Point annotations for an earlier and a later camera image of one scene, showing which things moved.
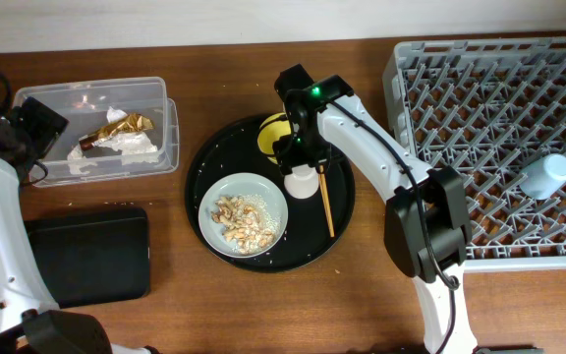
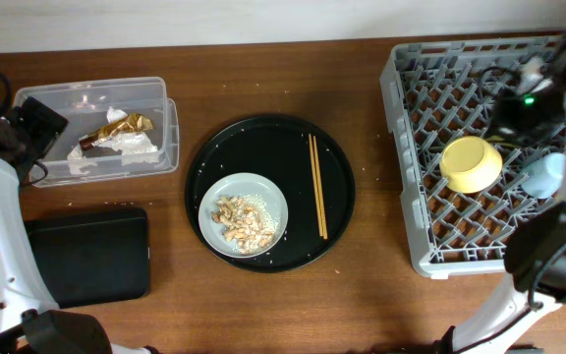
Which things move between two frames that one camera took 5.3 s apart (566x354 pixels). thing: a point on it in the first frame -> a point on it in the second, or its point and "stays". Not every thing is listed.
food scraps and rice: [248, 223] stays
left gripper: [44, 120] stays
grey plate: [236, 185] stays
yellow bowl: [272, 128] -> [471, 163]
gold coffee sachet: [136, 122] stays
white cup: [303, 182] -> [532, 80]
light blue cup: [546, 176] stays
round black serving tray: [233, 147] stays
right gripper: [289, 154] -> [504, 125]
